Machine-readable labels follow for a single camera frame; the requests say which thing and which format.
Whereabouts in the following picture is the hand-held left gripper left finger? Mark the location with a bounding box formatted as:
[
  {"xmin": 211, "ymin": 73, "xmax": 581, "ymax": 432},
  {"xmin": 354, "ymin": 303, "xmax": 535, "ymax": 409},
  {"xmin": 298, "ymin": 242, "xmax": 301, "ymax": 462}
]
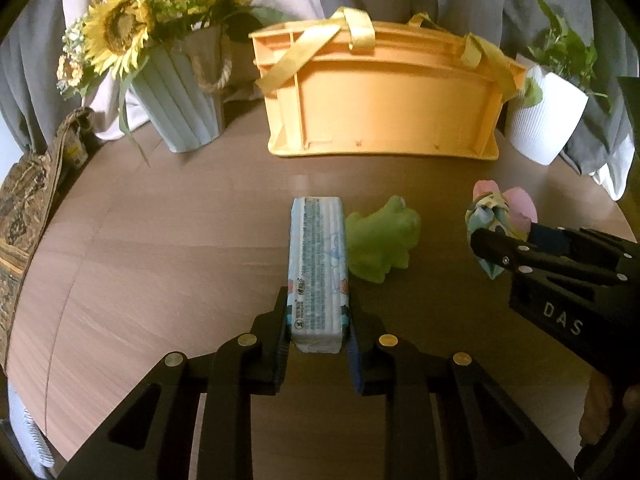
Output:
[{"xmin": 60, "ymin": 285, "xmax": 292, "ymax": 480}]

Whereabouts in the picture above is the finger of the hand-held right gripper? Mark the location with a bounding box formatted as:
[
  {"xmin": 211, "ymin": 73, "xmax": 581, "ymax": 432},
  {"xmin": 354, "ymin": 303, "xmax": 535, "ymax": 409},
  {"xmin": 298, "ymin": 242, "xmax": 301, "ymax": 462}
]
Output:
[
  {"xmin": 469, "ymin": 227, "xmax": 629, "ymax": 291},
  {"xmin": 527, "ymin": 222, "xmax": 640, "ymax": 262}
]

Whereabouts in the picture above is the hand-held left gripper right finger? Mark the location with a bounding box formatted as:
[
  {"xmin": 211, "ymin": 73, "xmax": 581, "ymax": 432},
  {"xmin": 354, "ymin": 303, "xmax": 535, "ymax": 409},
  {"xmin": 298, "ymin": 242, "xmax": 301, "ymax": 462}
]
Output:
[{"xmin": 347, "ymin": 292, "xmax": 577, "ymax": 480}]

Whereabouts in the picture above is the pink and teal plush toy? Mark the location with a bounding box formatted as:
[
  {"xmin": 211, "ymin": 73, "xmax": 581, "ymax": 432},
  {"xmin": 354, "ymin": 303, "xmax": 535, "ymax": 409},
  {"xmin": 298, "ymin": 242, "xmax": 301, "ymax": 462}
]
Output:
[{"xmin": 465, "ymin": 179, "xmax": 539, "ymax": 281}]

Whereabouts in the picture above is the pale blue tissue pack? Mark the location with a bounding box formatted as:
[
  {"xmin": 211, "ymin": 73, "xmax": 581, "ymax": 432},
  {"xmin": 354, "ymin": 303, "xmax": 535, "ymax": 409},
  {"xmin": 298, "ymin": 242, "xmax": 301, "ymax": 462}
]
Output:
[{"xmin": 287, "ymin": 195, "xmax": 351, "ymax": 356}]

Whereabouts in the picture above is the yellow plastic crate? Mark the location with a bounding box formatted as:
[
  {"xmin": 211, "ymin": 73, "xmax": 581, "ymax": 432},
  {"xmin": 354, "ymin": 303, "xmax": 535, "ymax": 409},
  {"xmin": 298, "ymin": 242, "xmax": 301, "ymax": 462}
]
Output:
[{"xmin": 248, "ymin": 19, "xmax": 527, "ymax": 162}]

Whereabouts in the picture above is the person's right hand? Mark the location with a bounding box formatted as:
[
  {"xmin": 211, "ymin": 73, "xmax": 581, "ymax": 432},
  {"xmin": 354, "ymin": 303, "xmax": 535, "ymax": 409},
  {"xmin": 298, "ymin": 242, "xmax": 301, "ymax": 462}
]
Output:
[{"xmin": 580, "ymin": 374, "xmax": 627, "ymax": 447}]

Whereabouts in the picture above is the white sheer curtain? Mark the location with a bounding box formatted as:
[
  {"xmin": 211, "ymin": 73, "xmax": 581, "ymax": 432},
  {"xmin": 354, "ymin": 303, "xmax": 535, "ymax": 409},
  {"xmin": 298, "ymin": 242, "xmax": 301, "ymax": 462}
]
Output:
[{"xmin": 594, "ymin": 132, "xmax": 637, "ymax": 202}]

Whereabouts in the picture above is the green frog plush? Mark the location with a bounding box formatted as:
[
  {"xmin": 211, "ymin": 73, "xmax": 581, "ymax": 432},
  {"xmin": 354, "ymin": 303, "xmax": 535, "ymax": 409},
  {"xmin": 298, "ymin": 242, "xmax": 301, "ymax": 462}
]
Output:
[{"xmin": 345, "ymin": 195, "xmax": 423, "ymax": 284}]

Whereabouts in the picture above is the white ribbed plant pot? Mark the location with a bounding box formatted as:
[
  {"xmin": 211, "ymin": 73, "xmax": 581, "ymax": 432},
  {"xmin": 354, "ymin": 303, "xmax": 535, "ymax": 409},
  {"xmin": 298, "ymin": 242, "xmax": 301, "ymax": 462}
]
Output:
[{"xmin": 505, "ymin": 64, "xmax": 590, "ymax": 166}]

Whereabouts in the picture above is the green leafy houseplant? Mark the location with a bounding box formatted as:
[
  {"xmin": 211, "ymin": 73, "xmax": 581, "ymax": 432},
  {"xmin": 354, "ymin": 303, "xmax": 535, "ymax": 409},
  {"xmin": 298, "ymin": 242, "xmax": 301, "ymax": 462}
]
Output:
[{"xmin": 520, "ymin": 0, "xmax": 614, "ymax": 112}]

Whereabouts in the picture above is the white ribbed cloth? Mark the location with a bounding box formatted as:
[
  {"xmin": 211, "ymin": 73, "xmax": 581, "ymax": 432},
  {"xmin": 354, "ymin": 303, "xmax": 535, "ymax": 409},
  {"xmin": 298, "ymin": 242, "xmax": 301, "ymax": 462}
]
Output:
[{"xmin": 6, "ymin": 389, "xmax": 57, "ymax": 480}]

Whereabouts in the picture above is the pale green ribbed vase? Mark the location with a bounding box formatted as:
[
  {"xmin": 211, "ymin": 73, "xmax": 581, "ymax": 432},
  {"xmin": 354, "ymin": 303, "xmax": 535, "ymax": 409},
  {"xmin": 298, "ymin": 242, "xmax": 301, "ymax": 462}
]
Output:
[{"xmin": 127, "ymin": 25, "xmax": 234, "ymax": 155}]

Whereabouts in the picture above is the brown patterned woven cloth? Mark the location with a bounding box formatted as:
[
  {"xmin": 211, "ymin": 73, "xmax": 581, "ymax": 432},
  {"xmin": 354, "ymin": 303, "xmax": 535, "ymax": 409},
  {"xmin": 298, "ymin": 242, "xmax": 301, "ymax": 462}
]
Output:
[{"xmin": 0, "ymin": 107, "xmax": 97, "ymax": 367}]

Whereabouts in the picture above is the artificial sunflower bouquet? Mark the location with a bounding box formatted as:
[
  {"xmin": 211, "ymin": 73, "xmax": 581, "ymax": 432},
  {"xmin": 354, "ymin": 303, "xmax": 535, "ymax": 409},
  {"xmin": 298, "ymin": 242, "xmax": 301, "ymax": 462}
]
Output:
[{"xmin": 56, "ymin": 0, "xmax": 297, "ymax": 167}]

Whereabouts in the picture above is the yellow ribbon handle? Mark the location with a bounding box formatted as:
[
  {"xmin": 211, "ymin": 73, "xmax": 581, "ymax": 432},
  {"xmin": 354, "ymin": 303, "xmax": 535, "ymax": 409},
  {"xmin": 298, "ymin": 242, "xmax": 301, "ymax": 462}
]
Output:
[
  {"xmin": 407, "ymin": 12, "xmax": 524, "ymax": 107},
  {"xmin": 256, "ymin": 6, "xmax": 377, "ymax": 95}
]

